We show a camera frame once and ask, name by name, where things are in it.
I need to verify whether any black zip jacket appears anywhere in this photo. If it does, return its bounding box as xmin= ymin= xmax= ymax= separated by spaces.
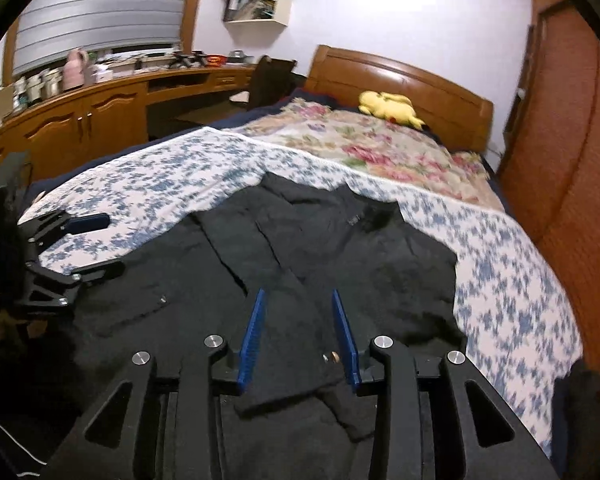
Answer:
xmin=43 ymin=174 xmax=465 ymax=479

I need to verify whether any person left hand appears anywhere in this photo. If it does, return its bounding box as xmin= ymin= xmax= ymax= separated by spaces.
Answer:
xmin=0 ymin=311 xmax=48 ymax=339

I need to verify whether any wooden desk cabinet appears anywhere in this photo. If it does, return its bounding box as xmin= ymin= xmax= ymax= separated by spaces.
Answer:
xmin=0 ymin=66 xmax=253 ymax=181

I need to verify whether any blue floral white bedsheet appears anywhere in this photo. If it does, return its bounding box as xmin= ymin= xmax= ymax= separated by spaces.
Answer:
xmin=17 ymin=127 xmax=586 ymax=461

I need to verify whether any pink thermos jug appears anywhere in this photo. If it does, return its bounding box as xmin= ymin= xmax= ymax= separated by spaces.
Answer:
xmin=62 ymin=48 xmax=88 ymax=91

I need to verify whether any grey window blind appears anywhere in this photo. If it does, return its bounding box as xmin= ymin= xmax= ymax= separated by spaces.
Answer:
xmin=14 ymin=0 xmax=185 ymax=74

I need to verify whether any red basket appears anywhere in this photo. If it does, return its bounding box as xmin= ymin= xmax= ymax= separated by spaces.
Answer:
xmin=206 ymin=54 xmax=227 ymax=67

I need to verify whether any pink floral beige quilt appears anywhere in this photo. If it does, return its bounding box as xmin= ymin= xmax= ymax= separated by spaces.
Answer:
xmin=233 ymin=96 xmax=505 ymax=211

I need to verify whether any dark wooden chair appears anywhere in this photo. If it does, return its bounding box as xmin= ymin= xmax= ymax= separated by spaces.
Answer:
xmin=230 ymin=55 xmax=297 ymax=110

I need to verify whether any wooden louvered wardrobe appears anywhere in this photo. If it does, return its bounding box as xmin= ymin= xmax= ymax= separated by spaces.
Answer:
xmin=498 ymin=0 xmax=600 ymax=372

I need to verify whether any wooden headboard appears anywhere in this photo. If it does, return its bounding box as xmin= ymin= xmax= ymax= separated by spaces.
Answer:
xmin=304 ymin=44 xmax=493 ymax=153

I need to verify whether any yellow plush toy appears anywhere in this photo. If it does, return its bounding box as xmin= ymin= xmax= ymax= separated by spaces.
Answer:
xmin=358 ymin=91 xmax=426 ymax=131

